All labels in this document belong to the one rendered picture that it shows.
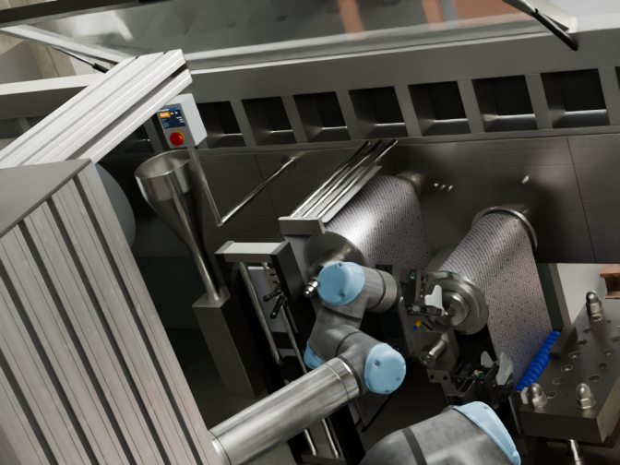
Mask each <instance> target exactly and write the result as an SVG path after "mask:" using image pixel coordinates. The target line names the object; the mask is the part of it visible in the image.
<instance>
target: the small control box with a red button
mask: <svg viewBox="0 0 620 465"><path fill-rule="evenodd" d="M157 115H158V118H159V120H160V123H161V127H162V129H163V132H164V134H165V136H166V139H167V141H168V144H169V146H170V148H171V149H176V148H183V147H191V146H196V145H197V144H198V143H199V142H201V141H202V140H203V139H204V138H205V137H206V136H207V133H206V130H205V127H204V126H203V123H202V120H201V118H200V115H199V112H198V110H197V106H196V104H195V101H194V99H193V96H192V94H184V95H178V96H175V97H174V98H173V99H172V100H170V101H169V102H168V103H167V104H165V105H164V106H163V107H162V108H161V109H160V110H158V111H157Z"/></svg>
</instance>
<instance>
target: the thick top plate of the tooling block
mask: <svg viewBox="0 0 620 465"><path fill-rule="evenodd" d="M601 301H602V305H603V310H602V311H601V312H599V313H596V314H590V313H588V312H587V311H586V308H587V307H586V304H584V305H583V307H582V309H581V310H580V312H579V313H578V316H577V317H576V319H575V320H574V322H573V324H572V325H571V326H572V327H576V330H577V335H576V336H575V338H574V339H573V340H572V342H571V344H570V345H569V347H568V349H567V350H566V353H565V354H564V356H563V357H562V359H561V360H558V359H550V361H549V363H548V364H547V365H546V367H545V368H544V370H543V371H542V374H541V375H540V377H539V378H538V380H537V382H536V384H538V385H539V386H540V387H541V388H542V391H543V392H544V394H545V397H546V398H547V404H546V405H545V406H543V407H541V408H539V409H533V408H531V407H530V406H529V403H528V404H525V403H523V404H522V406H521V407H520V409H519V416H520V419H521V422H522V426H523V429H524V433H525V435H534V436H542V437H551V438H559V439H567V440H576V441H584V442H592V443H601V444H602V443H603V441H604V440H605V438H606V436H607V435H608V433H609V431H610V429H611V427H612V425H613V423H614V420H615V418H616V417H617V415H618V413H619V412H620V300H615V299H601ZM579 384H585V385H587V386H588V387H589V388H590V392H591V393H592V394H593V397H594V399H595V401H596V404H595V406H594V407H592V408H590V409H588V410H581V409H579V408H578V407H577V402H576V398H575V397H576V396H577V394H576V388H577V386H578V385H579Z"/></svg>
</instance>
